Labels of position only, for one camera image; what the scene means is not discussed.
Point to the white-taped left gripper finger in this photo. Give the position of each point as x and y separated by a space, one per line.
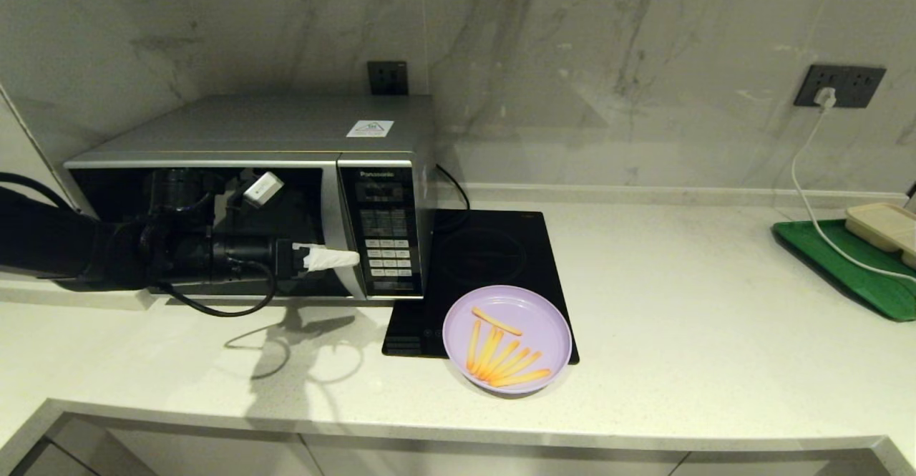
329 265
333 253

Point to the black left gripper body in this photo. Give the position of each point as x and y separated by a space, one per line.
250 261

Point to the black induction cooktop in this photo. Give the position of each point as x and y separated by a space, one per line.
486 247

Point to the purple plate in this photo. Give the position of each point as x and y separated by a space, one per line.
533 318

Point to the wide black wall outlet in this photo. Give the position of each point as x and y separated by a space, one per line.
855 86

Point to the small black wall outlet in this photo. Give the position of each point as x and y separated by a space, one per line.
388 77

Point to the white power plug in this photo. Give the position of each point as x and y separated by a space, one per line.
825 97

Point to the silver microwave oven body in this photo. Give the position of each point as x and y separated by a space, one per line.
286 125

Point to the long crosswise french fry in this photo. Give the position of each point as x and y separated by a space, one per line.
497 322

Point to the beige base cabinet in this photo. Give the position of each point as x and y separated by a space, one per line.
429 465

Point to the green plastic tray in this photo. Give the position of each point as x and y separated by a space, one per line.
859 275

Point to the orange carrot sticks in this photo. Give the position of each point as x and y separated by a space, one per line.
474 347
494 347

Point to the beige lunch container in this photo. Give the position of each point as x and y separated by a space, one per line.
880 225

